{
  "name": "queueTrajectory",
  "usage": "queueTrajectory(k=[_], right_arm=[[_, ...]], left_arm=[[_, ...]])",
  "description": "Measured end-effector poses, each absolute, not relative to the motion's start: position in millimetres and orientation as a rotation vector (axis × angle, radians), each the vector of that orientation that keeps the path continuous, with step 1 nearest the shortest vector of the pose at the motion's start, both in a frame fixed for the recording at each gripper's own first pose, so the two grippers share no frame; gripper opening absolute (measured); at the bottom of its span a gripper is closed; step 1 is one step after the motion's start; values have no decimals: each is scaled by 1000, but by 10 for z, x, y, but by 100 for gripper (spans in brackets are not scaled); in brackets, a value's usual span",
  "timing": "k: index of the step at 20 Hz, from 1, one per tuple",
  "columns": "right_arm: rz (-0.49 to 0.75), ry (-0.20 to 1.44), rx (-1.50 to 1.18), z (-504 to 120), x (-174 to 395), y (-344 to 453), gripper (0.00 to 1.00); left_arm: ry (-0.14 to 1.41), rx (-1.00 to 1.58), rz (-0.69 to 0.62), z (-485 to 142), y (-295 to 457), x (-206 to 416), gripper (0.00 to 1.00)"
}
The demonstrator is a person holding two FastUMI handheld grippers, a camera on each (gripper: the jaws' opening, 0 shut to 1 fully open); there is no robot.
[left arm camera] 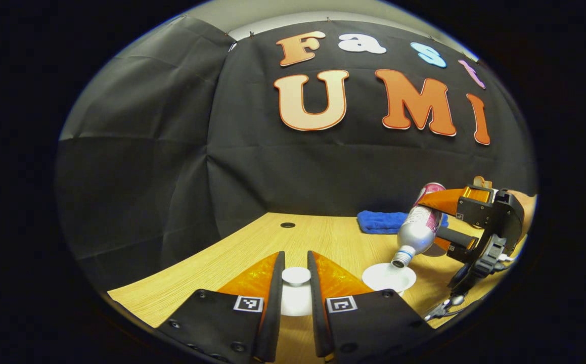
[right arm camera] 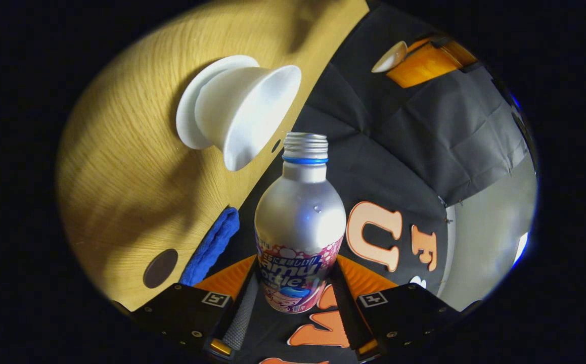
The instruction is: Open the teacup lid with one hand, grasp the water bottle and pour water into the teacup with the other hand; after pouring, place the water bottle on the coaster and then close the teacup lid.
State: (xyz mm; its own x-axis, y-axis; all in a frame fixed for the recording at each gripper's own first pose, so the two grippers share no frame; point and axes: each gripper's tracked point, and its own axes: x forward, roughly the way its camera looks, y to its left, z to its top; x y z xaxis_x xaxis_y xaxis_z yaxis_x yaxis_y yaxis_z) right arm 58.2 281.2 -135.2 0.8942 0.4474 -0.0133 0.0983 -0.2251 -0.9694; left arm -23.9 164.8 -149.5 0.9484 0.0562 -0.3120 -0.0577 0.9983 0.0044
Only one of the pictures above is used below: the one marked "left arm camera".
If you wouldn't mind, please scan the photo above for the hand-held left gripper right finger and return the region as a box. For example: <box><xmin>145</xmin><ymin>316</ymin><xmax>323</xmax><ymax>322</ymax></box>
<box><xmin>307</xmin><ymin>250</ymin><xmax>437</xmax><ymax>364</ymax></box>

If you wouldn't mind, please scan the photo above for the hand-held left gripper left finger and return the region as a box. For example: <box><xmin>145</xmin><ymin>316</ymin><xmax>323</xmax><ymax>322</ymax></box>
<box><xmin>156</xmin><ymin>251</ymin><xmax>286</xmax><ymax>364</ymax></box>

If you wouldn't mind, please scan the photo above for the silver water bottle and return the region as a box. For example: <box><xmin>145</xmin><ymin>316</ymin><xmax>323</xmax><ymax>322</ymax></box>
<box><xmin>391</xmin><ymin>182</ymin><xmax>447</xmax><ymax>268</ymax></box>

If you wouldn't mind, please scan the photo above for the blue towel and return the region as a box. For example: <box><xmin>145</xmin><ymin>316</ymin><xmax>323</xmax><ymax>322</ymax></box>
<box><xmin>357</xmin><ymin>211</ymin><xmax>449</xmax><ymax>235</ymax></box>

